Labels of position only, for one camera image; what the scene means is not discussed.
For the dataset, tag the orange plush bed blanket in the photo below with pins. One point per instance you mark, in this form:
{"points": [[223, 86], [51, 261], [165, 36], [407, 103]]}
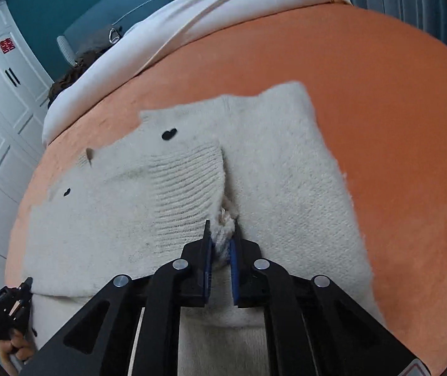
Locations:
{"points": [[379, 88]]}

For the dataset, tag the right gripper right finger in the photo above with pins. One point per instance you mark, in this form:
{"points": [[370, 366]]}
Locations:
{"points": [[313, 327]]}

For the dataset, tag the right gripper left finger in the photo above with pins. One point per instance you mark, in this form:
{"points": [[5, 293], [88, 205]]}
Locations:
{"points": [[131, 326]]}

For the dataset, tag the white folded duvet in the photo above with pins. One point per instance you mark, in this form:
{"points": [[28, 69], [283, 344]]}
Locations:
{"points": [[171, 27]]}

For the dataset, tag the white bedside lamp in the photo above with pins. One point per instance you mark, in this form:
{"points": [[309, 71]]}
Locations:
{"points": [[66, 50]]}

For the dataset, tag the beige knit sweater black hearts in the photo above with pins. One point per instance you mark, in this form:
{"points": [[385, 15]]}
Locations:
{"points": [[255, 163]]}

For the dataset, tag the dark curly haired head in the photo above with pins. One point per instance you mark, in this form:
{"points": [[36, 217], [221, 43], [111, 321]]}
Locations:
{"points": [[83, 63]]}

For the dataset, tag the white wardrobe with red stickers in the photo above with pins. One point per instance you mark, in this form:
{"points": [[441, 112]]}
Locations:
{"points": [[24, 85]]}

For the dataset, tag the operator left hand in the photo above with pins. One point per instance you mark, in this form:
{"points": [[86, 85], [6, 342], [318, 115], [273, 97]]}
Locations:
{"points": [[16, 346]]}

